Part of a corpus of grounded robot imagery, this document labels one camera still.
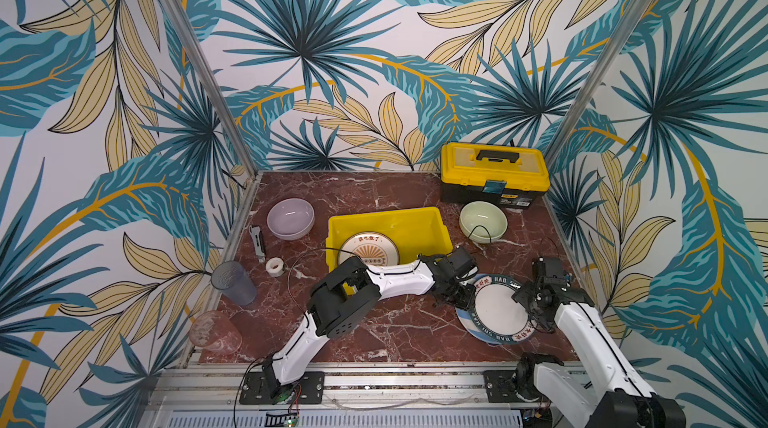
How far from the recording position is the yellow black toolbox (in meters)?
1.00

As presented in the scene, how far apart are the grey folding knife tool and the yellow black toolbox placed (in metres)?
0.64

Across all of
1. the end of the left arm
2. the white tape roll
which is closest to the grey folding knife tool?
the white tape roll

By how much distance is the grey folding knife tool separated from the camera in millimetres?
969

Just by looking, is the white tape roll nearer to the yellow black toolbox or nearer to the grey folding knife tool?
the grey folding knife tool

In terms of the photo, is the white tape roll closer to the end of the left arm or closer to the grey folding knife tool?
the grey folding knife tool

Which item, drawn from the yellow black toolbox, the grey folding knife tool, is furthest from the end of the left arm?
the grey folding knife tool
